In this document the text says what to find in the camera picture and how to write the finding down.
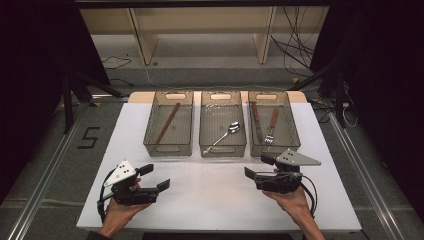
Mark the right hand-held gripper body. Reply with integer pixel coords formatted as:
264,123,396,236
254,148,322,195

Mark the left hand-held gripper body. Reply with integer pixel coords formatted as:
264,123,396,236
103,159,160,206

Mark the wooden-handled fork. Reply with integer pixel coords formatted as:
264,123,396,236
264,107,280,145

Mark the wooden-handled table knife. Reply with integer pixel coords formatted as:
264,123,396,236
250,101,264,144

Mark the steel spoon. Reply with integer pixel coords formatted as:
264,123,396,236
202,120,241,156

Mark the brown wooden chopstick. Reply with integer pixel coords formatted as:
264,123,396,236
154,102,180,146
155,102,181,145

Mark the smoky clear plastic bin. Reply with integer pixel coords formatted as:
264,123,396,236
143,90,195,158
198,90,248,158
247,90,302,158

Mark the person's left hand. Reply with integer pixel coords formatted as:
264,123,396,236
99,196,153,238

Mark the person's right hand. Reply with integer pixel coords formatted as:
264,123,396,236
262,189,316,228

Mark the black metal stand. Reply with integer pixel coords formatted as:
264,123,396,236
61,69,126,134
288,63,348,129

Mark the beige wooden shelf unit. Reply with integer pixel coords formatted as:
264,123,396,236
79,6,331,66

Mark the black curtain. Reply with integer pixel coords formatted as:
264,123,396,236
309,0,424,214
0,0,111,201

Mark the left hand-held gripper black cable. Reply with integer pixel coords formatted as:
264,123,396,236
96,168,118,223

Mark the hand-held gripper black cable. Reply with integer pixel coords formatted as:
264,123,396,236
96,168,118,223
299,174,319,218

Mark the right hand-held gripper black cable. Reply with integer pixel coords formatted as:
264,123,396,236
299,174,319,218

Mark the metal floor rail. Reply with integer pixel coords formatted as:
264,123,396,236
328,111,406,240
6,99,88,240

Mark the white floor cable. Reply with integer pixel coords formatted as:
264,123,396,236
143,64,201,90

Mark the white plug with cable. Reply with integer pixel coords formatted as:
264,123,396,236
341,101,358,129

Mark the black looped floor cable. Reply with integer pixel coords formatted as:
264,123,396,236
101,54,133,71

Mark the bundle of black floor cables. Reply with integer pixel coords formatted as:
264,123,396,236
269,6,316,71

